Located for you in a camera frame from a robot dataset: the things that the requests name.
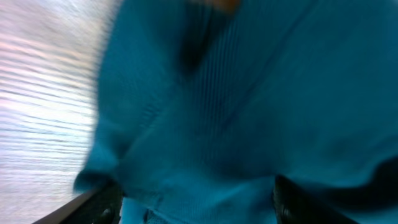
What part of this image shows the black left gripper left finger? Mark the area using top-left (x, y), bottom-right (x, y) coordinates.
top-left (33, 184), bottom-right (124, 224)

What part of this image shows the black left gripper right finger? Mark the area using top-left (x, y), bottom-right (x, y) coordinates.
top-left (273, 175), bottom-right (358, 224)

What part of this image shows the blue t-shirt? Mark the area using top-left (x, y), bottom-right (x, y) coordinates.
top-left (74, 0), bottom-right (397, 223)

